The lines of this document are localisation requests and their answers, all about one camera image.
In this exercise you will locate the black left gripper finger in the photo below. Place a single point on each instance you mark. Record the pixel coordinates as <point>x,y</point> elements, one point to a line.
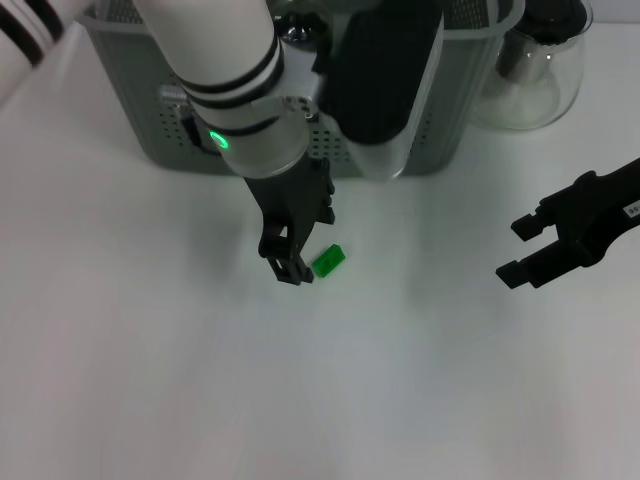
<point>287,265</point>

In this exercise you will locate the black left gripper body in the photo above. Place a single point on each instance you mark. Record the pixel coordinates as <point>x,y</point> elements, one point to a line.
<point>295,200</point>

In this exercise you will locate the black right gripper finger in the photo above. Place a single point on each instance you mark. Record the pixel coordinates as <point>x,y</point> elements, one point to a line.
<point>525,227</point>
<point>515,274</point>

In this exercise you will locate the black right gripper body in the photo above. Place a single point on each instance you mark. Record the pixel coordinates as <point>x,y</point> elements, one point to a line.
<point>590,215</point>

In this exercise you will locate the green rectangular brick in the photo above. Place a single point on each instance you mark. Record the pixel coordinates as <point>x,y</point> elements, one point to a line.
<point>328,260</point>

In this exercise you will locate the glass teacup with black sleeve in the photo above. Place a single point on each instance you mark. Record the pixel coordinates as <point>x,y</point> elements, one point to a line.
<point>300,30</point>

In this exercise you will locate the grey-green perforated storage bin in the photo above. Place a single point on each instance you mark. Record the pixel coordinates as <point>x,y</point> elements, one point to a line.
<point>450,100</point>

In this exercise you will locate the glass carafe with black lid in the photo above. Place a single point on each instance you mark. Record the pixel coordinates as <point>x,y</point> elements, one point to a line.
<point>540,90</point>

